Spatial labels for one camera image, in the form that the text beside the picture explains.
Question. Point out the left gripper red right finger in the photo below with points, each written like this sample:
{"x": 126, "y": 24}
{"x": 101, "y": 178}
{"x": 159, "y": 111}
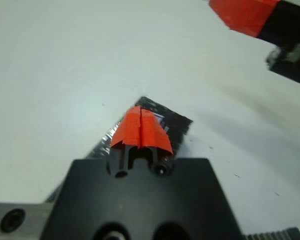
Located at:
{"x": 153, "y": 132}

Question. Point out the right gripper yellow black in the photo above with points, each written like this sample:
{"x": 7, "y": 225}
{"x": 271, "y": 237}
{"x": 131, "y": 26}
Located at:
{"x": 292, "y": 65}

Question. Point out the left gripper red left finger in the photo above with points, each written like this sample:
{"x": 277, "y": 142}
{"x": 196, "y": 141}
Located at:
{"x": 128, "y": 130}

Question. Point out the black glossy box lid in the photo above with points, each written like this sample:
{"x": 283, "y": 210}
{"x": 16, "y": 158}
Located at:
{"x": 176, "y": 125}

